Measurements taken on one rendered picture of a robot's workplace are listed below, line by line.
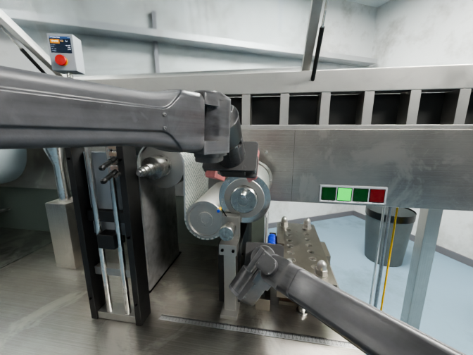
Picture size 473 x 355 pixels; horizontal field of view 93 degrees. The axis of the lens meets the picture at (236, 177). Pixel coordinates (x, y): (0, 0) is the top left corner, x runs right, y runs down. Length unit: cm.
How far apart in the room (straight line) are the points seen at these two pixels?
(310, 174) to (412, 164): 36
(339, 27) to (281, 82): 304
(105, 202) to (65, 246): 46
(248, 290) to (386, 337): 27
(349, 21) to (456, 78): 307
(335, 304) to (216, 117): 31
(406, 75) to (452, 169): 38
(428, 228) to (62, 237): 155
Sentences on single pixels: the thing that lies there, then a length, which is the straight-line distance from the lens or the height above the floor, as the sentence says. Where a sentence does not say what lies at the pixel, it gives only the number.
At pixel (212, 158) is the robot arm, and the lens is 28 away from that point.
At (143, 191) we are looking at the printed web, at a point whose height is 125.
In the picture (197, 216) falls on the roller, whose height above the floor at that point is 118.
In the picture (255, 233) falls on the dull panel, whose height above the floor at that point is 98.
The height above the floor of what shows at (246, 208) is 123.
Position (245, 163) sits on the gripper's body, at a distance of 42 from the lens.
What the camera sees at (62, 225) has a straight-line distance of 109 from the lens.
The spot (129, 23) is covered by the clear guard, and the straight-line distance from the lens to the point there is 100.
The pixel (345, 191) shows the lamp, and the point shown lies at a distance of 100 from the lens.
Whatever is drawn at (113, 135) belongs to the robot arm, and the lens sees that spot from 20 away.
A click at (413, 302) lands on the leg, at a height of 60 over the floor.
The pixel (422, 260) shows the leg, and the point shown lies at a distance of 144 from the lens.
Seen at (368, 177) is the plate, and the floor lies 126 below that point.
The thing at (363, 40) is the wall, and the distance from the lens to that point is 422.
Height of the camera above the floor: 144
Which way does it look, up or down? 12 degrees down
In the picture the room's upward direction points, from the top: straight up
